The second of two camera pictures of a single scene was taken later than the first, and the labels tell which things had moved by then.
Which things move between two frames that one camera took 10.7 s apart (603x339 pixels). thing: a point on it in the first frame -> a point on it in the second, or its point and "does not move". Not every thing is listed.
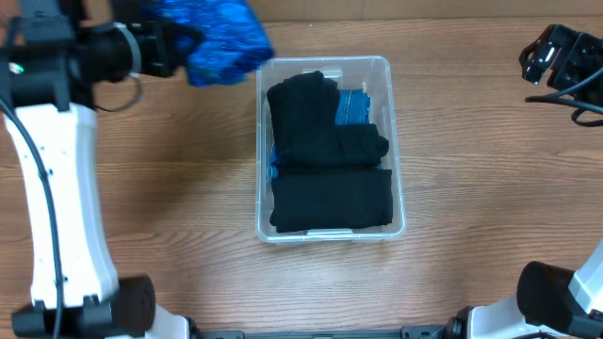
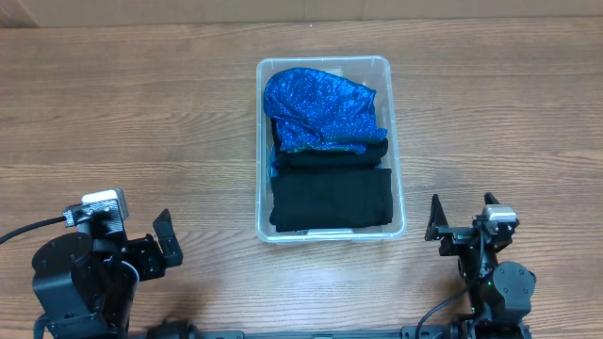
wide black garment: x=303 y=200 does not move
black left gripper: x=163 y=49 -> x=142 y=254
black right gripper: x=563 y=58 -> x=463 y=236
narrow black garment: x=348 y=145 does not move
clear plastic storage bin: x=359 y=72 does not move
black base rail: x=412 y=331 does not move
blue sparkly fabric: x=233 y=40 -> x=314 y=111
